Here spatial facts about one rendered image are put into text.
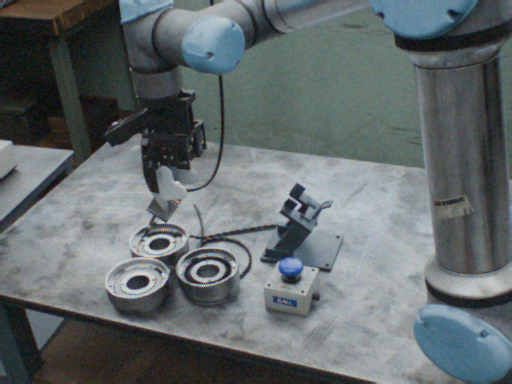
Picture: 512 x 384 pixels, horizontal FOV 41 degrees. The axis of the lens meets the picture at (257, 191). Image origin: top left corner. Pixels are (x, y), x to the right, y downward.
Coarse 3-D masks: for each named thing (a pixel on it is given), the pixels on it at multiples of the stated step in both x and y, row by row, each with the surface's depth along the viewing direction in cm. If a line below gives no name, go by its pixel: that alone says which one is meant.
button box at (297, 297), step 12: (276, 276) 111; (300, 276) 110; (312, 276) 110; (264, 288) 109; (276, 288) 109; (288, 288) 108; (300, 288) 108; (312, 288) 110; (276, 300) 109; (288, 300) 109; (300, 300) 108; (312, 300) 111; (288, 312) 110; (300, 312) 109
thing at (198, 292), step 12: (192, 252) 119; (204, 252) 120; (216, 252) 120; (228, 252) 118; (180, 264) 117; (204, 264) 118; (216, 264) 117; (180, 276) 114; (192, 276) 115; (204, 276) 119; (216, 276) 115; (228, 276) 113; (192, 288) 112; (204, 288) 111; (216, 288) 112; (228, 288) 113; (204, 300) 114; (216, 300) 114
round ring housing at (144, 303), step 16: (112, 272) 116; (144, 272) 117; (160, 272) 118; (112, 288) 114; (128, 288) 115; (144, 288) 113; (160, 288) 112; (128, 304) 111; (144, 304) 111; (160, 304) 114
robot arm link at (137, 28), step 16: (128, 0) 95; (144, 0) 95; (160, 0) 95; (128, 16) 96; (144, 16) 95; (128, 32) 98; (144, 32) 96; (128, 48) 100; (144, 48) 97; (144, 64) 99; (160, 64) 99; (176, 64) 101
